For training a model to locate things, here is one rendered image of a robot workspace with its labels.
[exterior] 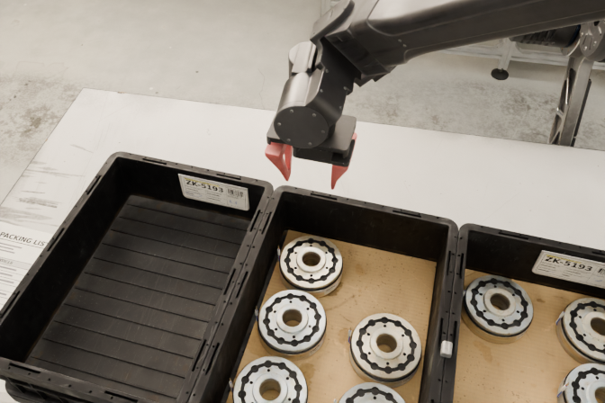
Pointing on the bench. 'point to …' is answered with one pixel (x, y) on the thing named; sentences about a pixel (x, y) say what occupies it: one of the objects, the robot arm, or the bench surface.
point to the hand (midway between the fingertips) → (311, 177)
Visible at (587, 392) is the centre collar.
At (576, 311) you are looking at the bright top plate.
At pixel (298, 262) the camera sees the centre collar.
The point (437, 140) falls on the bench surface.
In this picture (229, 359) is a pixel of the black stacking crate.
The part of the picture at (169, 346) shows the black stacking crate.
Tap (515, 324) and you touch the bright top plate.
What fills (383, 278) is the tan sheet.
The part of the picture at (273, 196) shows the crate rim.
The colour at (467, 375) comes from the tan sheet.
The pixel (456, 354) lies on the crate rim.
